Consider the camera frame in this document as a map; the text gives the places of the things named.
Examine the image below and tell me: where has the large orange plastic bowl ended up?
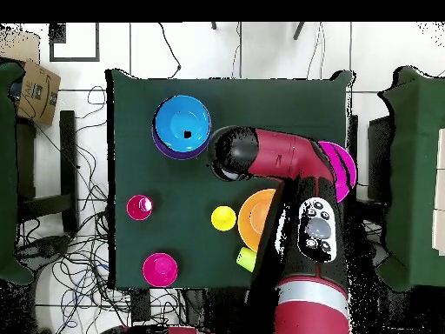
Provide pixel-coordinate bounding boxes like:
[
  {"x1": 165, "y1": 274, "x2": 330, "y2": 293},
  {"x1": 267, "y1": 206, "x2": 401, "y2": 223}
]
[{"x1": 237, "y1": 188, "x2": 278, "y2": 254}]

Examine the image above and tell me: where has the purple plastic bowl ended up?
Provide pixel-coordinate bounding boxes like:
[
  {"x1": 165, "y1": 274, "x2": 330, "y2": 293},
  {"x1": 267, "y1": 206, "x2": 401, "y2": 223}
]
[{"x1": 151, "y1": 127, "x2": 210, "y2": 161}]

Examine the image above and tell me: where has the green plastic cup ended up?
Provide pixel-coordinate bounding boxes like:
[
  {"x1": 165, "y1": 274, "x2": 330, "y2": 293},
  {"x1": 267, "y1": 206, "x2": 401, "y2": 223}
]
[{"x1": 236, "y1": 246, "x2": 259, "y2": 273}]

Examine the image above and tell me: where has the blue plastic bowl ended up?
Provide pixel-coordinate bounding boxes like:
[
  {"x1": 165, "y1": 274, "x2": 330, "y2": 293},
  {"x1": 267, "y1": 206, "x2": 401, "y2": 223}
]
[{"x1": 152, "y1": 94, "x2": 212, "y2": 154}]

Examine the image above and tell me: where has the black computer tower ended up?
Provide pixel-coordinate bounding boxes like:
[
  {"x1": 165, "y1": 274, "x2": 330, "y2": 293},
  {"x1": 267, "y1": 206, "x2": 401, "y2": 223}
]
[{"x1": 367, "y1": 115, "x2": 395, "y2": 204}]

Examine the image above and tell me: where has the yellow plastic cup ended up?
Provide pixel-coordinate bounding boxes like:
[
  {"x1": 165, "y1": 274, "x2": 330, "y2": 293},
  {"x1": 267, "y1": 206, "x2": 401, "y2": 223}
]
[{"x1": 210, "y1": 205, "x2": 238, "y2": 232}]

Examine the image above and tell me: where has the red plastic cup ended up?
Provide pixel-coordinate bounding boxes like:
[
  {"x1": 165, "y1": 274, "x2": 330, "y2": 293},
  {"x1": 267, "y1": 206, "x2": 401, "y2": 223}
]
[{"x1": 125, "y1": 194, "x2": 155, "y2": 222}]

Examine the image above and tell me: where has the dark green tablecloth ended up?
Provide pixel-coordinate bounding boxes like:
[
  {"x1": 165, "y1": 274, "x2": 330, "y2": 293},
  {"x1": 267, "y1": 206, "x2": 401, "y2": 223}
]
[{"x1": 105, "y1": 68, "x2": 355, "y2": 290}]

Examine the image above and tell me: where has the small red plastic bowl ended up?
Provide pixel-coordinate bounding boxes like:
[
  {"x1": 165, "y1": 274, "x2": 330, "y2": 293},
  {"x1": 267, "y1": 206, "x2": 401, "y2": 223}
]
[{"x1": 142, "y1": 252, "x2": 179, "y2": 289}]

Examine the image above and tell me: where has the large pink plastic bowl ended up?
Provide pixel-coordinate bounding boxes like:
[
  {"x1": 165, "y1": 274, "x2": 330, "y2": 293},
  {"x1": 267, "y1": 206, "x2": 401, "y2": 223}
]
[{"x1": 317, "y1": 140, "x2": 358, "y2": 204}]

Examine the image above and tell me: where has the green cloth covered side table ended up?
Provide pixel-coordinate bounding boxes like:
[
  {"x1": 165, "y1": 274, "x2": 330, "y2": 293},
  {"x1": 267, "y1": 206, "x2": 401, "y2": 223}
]
[
  {"x1": 0, "y1": 61, "x2": 36, "y2": 287},
  {"x1": 377, "y1": 65, "x2": 445, "y2": 293}
]

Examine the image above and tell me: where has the printed cardboard box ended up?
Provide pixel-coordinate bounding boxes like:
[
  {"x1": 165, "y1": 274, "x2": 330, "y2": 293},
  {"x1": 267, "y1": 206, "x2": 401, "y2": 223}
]
[{"x1": 16, "y1": 59, "x2": 63, "y2": 127}]

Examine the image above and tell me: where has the plain cardboard box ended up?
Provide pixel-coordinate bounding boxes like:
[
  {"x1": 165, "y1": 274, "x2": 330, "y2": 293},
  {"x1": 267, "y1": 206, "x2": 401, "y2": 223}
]
[{"x1": 0, "y1": 27, "x2": 43, "y2": 65}]

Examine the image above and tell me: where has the black floor cable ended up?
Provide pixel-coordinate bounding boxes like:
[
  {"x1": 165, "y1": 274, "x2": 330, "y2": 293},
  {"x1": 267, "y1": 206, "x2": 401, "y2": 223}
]
[{"x1": 157, "y1": 23, "x2": 183, "y2": 79}]

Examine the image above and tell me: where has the tangle of cables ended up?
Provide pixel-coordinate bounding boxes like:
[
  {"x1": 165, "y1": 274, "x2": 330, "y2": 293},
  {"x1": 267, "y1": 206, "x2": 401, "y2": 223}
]
[{"x1": 15, "y1": 84, "x2": 185, "y2": 334}]

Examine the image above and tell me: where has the dark wooden stool frame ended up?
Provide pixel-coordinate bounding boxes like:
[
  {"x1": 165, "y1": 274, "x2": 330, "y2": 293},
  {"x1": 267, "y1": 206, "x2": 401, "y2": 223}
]
[
  {"x1": 15, "y1": 110, "x2": 79, "y2": 234},
  {"x1": 347, "y1": 114, "x2": 359, "y2": 150}
]

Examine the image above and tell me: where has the black square frame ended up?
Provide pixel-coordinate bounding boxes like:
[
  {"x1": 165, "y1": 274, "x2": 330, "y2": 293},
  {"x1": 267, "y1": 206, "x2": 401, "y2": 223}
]
[{"x1": 49, "y1": 23, "x2": 101, "y2": 63}]

